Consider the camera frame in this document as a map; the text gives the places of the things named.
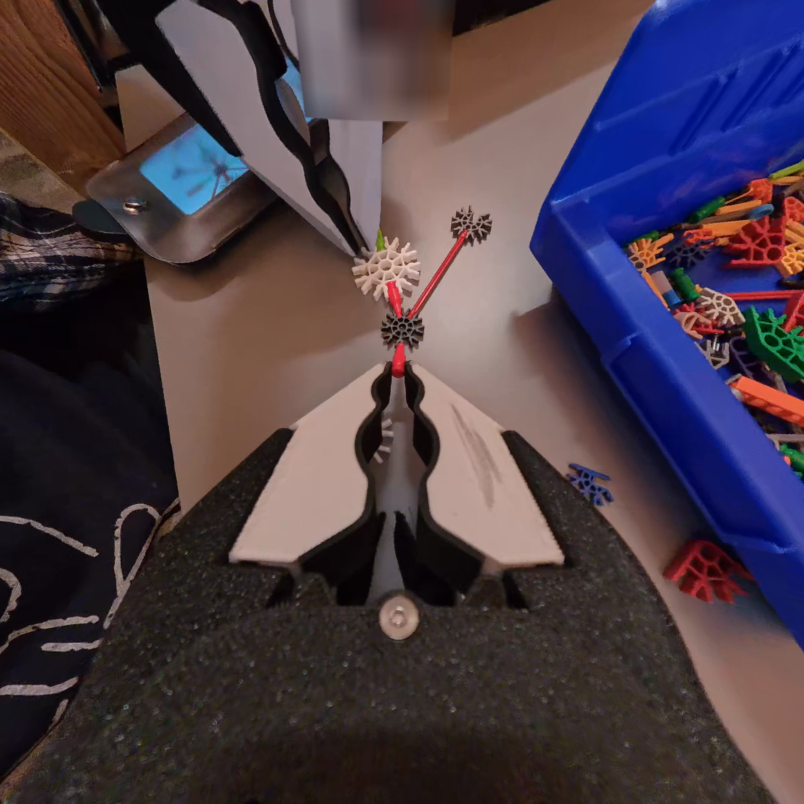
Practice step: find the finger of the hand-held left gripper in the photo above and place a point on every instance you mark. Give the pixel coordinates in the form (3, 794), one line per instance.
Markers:
(226, 81)
(361, 169)

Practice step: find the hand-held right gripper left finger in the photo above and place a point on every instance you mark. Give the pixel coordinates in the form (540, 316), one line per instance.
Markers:
(301, 496)

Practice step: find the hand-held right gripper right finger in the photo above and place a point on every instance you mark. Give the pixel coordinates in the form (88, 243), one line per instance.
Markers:
(496, 502)

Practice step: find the lime green rod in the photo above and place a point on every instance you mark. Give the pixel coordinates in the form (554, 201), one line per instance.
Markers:
(379, 238)

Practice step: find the white snowflake connector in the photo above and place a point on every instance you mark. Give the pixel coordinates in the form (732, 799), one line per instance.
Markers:
(386, 267)
(384, 439)

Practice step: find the dark grey snowflake connector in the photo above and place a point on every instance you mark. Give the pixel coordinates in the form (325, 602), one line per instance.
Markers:
(471, 225)

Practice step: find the long red rod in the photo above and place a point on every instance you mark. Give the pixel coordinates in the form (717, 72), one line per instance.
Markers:
(436, 270)

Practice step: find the short red rod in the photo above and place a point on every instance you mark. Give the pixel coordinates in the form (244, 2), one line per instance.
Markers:
(397, 367)
(394, 294)

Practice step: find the black snowflake connector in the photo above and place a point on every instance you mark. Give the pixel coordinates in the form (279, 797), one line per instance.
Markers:
(402, 330)

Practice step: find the blue plastic bin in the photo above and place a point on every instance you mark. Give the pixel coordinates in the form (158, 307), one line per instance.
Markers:
(659, 125)

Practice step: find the pile of colourful construction pieces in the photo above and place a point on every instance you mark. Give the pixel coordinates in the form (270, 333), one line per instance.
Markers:
(754, 251)

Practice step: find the blue snowflake connector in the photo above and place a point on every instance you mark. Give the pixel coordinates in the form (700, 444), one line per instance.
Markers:
(590, 483)

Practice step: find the wooden furniture panel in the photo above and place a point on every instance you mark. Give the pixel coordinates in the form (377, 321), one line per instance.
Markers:
(50, 81)

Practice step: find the black desk clamp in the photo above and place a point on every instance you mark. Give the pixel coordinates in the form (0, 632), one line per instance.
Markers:
(94, 225)

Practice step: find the person's plaid shirt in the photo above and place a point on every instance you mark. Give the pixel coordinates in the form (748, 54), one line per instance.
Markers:
(50, 257)

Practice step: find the red fan-shaped connector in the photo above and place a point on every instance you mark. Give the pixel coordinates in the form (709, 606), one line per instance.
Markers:
(706, 568)

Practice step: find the person's dark printed t-shirt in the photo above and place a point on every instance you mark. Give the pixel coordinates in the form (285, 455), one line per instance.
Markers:
(63, 439)

